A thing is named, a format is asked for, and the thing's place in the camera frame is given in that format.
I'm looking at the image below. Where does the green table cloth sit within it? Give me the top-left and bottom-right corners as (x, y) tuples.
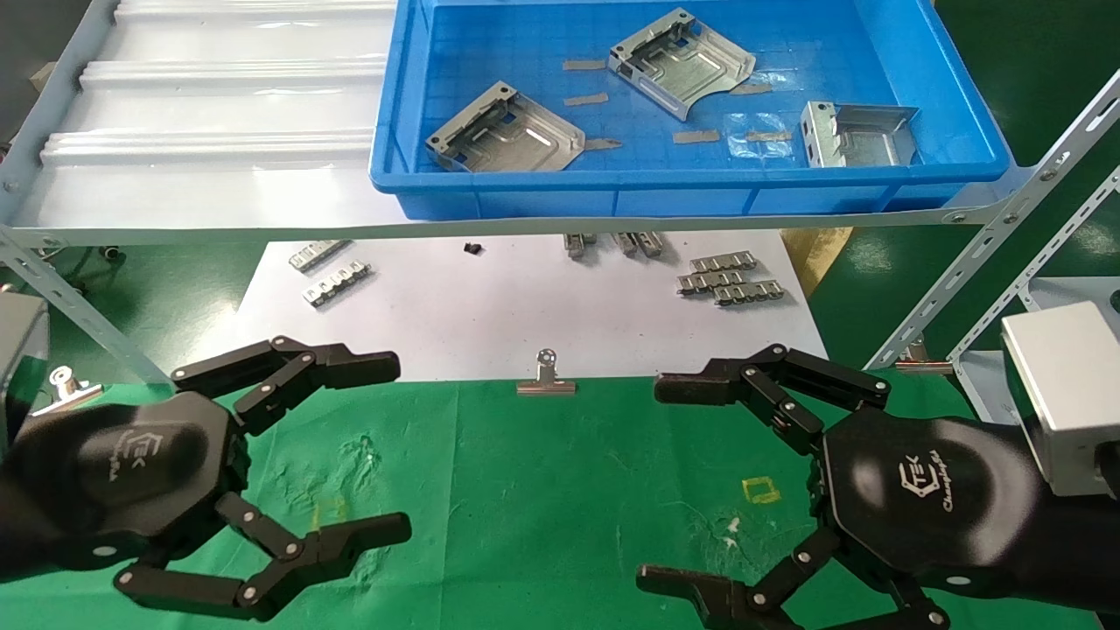
(0, 374), (1103, 630)

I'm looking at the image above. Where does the folded box-shaped metal bracket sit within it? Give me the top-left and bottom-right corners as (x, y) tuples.
(802, 101), (920, 169)

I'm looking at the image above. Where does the grey left wrist camera housing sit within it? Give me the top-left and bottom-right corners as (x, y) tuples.
(0, 293), (51, 447)

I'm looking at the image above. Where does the clear plastic film piece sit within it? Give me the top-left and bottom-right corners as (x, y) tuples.
(724, 112), (793, 160)

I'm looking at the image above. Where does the white corrugated shelf panel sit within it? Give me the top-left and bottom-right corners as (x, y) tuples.
(17, 0), (403, 230)

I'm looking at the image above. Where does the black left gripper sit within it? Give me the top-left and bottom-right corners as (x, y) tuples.
(13, 335), (413, 622)

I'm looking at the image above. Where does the blue plastic bin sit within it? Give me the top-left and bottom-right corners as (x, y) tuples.
(369, 0), (1016, 220)

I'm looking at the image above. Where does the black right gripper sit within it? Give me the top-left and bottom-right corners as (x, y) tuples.
(636, 343), (1053, 630)

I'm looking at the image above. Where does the yellow woven bag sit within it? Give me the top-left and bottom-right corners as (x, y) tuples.
(780, 227), (854, 298)

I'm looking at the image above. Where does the notched sheet metal bracket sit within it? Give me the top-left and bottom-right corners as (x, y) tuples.
(426, 80), (586, 173)
(609, 9), (756, 122)

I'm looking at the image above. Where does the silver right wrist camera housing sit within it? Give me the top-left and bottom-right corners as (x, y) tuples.
(1001, 301), (1120, 498)

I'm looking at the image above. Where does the grey metal side plate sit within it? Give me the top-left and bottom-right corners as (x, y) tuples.
(949, 276), (1120, 425)

